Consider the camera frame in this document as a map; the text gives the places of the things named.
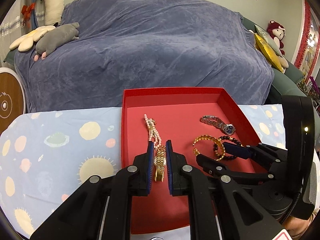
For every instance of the red monkey plush toy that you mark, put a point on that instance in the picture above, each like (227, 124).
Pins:
(277, 32)

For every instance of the cream long plush toy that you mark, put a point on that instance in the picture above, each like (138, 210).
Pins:
(53, 12)

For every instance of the cream plush under pillows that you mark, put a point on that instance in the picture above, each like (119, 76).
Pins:
(284, 63)

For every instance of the gold satin pillow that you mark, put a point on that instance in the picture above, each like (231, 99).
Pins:
(268, 52)

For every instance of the silver blue-dial wristwatch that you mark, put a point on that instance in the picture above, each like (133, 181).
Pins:
(227, 129)

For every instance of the gold cuff bangle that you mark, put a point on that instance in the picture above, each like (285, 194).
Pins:
(209, 146)

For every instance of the red fringed wall hanging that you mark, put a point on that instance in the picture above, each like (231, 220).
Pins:
(305, 34)

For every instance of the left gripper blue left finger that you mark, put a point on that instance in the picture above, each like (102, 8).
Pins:
(101, 207)

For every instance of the round wooden white appliance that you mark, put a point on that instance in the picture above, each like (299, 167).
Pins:
(12, 97)

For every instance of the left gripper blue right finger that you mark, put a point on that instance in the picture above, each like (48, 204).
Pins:
(219, 207)

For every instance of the grey-green pillow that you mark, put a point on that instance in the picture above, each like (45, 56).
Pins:
(269, 40)

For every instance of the grey plush mole toy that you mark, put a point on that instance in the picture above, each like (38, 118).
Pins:
(56, 38)

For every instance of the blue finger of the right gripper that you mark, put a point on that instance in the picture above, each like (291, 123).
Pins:
(235, 150)
(213, 167)

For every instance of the gold wristwatch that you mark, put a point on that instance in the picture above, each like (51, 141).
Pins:
(160, 163)

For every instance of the blue-grey sofa blanket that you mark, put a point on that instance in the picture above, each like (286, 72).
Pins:
(125, 44)

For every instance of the cream flower cushion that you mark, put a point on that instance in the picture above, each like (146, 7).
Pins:
(26, 42)

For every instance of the blue planet pattern tablecloth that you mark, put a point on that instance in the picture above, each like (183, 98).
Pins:
(46, 156)

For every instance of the white sheer curtain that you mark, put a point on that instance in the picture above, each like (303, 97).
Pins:
(11, 27)

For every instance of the red cardboard tray box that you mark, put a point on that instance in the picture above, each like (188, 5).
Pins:
(177, 112)

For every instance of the red ribbon bow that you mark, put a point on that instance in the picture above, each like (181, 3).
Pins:
(26, 13)

